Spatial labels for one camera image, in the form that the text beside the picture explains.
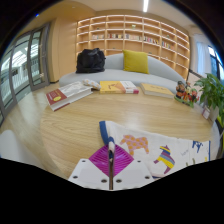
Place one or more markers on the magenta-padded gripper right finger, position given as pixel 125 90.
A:
pixel 133 173

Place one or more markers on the wooden wall shelf unit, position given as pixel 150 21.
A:
pixel 133 33

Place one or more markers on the light grey curved sofa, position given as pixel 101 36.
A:
pixel 113 75

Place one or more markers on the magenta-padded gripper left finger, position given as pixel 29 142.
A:
pixel 88 173

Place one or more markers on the white chair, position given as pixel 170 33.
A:
pixel 16 148

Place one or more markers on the colourful figurine group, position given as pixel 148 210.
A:
pixel 185 93

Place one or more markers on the flat yellow hardcover book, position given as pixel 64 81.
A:
pixel 156 90

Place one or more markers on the yellow cushion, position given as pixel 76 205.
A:
pixel 135 61

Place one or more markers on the black bag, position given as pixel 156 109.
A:
pixel 90 61

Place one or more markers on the small patterned pouch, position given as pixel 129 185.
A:
pixel 91 84

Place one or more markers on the long ceiling light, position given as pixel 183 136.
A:
pixel 146 5

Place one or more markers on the green potted plant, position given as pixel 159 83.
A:
pixel 211 90

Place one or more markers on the white animal-print towel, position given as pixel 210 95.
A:
pixel 156 143

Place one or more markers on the glass double door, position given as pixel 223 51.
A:
pixel 20 70

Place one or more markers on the dark framed window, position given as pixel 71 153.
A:
pixel 216 63

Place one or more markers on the small white red-labelled cup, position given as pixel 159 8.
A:
pixel 206 113

